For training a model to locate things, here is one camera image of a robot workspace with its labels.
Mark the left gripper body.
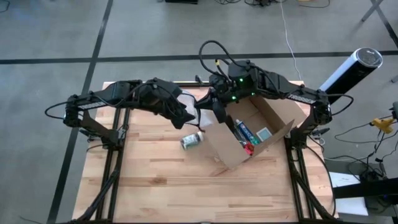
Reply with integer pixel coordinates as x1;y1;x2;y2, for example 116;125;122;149
141;77;189;121

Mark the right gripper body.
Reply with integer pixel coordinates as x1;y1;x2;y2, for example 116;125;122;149
207;73;259;108

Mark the grey mesh zipper pouch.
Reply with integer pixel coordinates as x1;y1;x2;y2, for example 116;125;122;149
177;88;206;133

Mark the taped brown cardboard box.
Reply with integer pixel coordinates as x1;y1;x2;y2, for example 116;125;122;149
203;95;308;170

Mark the teal Scotch sponge package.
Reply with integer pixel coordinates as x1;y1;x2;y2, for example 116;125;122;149
248;134;262;147

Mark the small grey-blue square box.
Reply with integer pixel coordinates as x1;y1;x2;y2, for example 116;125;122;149
256;126;274;142

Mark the black floor device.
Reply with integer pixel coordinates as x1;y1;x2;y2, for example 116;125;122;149
164;0;200;5

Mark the black clamp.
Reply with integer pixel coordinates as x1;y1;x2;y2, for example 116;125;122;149
310;127;331;138

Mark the black and white cylinder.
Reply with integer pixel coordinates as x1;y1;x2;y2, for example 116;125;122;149
319;47;384;105

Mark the yellow clamp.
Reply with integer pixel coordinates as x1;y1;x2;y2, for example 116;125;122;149
369;116;394;135

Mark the white box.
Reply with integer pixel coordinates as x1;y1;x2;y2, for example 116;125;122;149
328;171;369;217

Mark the black metal beam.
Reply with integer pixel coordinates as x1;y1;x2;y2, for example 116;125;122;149
331;176;398;200

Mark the grey desk leg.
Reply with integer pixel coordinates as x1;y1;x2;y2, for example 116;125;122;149
359;0;386;23

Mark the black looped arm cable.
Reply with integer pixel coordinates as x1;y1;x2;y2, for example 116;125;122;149
198;39;249;82

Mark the white floor cable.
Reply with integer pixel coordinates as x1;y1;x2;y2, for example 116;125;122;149
279;0;303;82

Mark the black aluminium rig frame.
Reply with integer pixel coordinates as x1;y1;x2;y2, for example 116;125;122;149
95;81;315;224

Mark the black cable bundle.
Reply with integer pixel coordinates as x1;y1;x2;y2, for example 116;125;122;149
73;149;122;224
290;167;340;224

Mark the thin black cable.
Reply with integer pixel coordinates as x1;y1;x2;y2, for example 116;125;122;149
306;143;337;217

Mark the black cable tangle with adapter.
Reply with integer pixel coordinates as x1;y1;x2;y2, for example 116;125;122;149
323;114;398;187

